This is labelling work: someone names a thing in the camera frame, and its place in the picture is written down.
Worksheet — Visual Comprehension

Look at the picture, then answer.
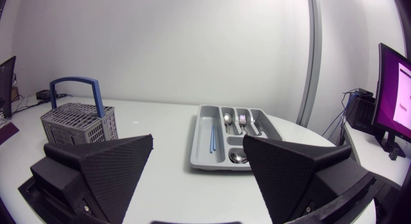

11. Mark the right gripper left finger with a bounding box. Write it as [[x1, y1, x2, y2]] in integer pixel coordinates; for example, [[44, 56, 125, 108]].
[[17, 134, 155, 224]]

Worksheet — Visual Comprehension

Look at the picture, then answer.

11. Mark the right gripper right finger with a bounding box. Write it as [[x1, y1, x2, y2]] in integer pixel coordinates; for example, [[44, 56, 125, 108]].
[[242, 134, 379, 224]]

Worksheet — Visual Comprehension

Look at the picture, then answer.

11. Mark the grey cutlery basket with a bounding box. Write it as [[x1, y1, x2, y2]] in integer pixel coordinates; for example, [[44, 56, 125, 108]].
[[39, 76, 119, 146]]

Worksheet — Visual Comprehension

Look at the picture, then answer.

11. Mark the grey cutlery tray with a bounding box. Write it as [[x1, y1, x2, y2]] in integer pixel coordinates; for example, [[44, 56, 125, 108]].
[[189, 104, 284, 172]]

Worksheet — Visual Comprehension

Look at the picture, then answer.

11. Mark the small steel spoon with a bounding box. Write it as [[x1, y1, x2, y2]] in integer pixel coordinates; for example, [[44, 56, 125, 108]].
[[228, 151, 249, 165]]

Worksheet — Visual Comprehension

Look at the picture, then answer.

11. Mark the steel fork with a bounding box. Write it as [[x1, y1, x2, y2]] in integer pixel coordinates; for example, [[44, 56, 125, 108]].
[[238, 114, 255, 136]]

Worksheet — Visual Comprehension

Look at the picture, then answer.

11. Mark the small black computer box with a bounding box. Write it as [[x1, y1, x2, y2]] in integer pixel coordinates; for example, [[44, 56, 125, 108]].
[[344, 87, 377, 135]]

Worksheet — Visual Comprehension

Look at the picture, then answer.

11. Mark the black power brick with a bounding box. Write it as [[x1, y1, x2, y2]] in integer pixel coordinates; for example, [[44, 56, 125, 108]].
[[35, 89, 59, 101]]

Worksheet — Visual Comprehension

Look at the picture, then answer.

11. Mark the dark mat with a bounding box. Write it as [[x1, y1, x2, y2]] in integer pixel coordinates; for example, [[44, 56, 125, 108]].
[[0, 121, 20, 146]]

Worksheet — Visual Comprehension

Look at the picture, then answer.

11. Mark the lit computer monitor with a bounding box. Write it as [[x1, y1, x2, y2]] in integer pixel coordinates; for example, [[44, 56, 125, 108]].
[[371, 42, 411, 161]]

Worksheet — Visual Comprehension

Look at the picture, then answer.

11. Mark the dark screen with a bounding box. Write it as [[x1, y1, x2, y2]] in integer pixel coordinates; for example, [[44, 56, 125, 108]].
[[0, 55, 17, 119]]

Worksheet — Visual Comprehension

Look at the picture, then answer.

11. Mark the blue network cable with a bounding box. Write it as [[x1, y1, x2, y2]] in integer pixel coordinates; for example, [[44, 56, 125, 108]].
[[322, 89, 359, 139]]

